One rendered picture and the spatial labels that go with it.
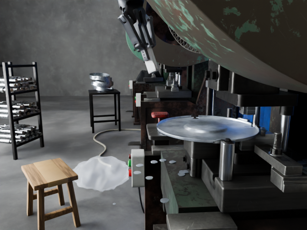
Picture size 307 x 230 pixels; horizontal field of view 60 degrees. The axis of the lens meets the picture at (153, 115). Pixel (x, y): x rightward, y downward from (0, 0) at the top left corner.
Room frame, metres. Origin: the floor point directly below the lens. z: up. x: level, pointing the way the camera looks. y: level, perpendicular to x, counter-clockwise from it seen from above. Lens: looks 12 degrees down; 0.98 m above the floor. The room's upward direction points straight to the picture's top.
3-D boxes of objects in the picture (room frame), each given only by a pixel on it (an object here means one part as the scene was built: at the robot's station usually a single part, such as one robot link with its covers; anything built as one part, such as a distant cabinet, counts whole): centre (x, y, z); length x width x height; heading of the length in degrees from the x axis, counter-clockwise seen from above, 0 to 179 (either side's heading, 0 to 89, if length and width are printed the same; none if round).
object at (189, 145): (0.75, -0.11, 0.72); 0.25 x 0.14 x 0.14; 94
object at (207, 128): (0.75, -0.15, 0.78); 0.29 x 0.29 x 0.01
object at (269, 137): (0.76, -0.28, 0.76); 0.15 x 0.09 x 0.05; 4
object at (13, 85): (2.74, 1.48, 0.47); 0.46 x 0.43 x 0.95; 74
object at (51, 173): (1.49, 0.63, 0.16); 0.34 x 0.24 x 0.34; 36
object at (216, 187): (0.76, -0.28, 0.68); 0.45 x 0.30 x 0.06; 4
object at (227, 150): (0.58, -0.17, 0.75); 0.03 x 0.03 x 0.10; 4
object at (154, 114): (1.08, -0.03, 0.72); 0.07 x 0.06 x 0.08; 94
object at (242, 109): (0.76, -0.27, 0.84); 0.05 x 0.03 x 0.04; 4
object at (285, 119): (0.69, -0.35, 0.81); 0.02 x 0.02 x 0.14
